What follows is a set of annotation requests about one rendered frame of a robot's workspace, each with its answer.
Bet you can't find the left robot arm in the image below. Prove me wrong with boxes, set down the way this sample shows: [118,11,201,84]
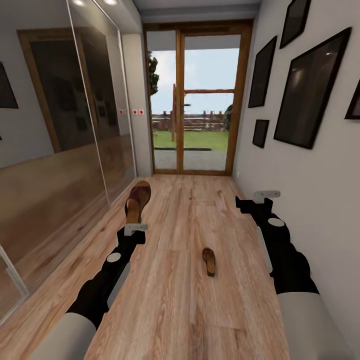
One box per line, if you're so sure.
[27,223,149,360]

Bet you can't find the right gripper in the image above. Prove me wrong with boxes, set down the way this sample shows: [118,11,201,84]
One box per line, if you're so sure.
[235,196,273,219]

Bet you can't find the sandal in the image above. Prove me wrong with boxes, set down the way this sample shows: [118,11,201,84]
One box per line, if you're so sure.
[124,180,151,224]
[202,247,216,277]

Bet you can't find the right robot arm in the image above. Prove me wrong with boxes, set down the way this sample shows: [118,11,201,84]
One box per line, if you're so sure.
[235,190,358,360]

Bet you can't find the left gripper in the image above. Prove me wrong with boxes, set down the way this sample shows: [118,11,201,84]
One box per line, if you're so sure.
[117,230,146,251]

